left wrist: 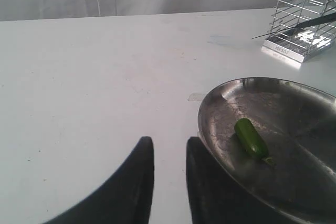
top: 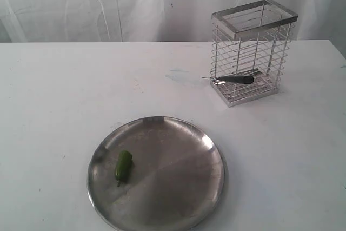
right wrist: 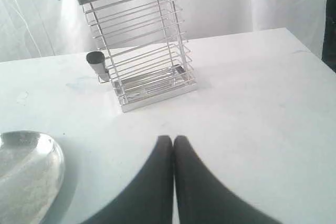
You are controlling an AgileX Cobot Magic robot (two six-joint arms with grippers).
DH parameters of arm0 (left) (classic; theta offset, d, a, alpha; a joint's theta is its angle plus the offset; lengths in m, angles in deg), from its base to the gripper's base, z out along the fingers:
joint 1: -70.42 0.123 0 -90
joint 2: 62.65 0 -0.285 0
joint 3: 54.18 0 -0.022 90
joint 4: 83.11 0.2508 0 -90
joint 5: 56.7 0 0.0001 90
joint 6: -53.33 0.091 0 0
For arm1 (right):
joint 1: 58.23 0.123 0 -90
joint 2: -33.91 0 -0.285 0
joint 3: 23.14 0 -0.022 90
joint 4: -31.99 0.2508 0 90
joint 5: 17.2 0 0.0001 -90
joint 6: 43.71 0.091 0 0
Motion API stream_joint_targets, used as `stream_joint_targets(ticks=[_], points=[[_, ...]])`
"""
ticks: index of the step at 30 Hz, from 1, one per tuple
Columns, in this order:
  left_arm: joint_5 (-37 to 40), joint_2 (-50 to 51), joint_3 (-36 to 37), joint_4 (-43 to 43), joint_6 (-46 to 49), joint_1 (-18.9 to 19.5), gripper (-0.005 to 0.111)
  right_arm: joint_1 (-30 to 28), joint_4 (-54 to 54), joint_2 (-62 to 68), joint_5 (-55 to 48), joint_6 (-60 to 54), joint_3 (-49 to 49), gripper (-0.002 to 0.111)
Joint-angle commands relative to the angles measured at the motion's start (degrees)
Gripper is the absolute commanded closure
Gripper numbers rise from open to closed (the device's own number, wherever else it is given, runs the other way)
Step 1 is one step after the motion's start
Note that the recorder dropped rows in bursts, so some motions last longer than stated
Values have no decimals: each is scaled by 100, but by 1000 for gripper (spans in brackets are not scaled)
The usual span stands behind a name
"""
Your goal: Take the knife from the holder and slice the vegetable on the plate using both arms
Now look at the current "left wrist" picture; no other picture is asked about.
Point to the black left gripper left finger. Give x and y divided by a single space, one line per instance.
125 197

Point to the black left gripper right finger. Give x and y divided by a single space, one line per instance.
214 197

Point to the black knife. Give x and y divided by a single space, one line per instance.
329 18

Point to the round steel plate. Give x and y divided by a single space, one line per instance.
297 123

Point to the wire metal utensil holder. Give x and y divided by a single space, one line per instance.
304 43

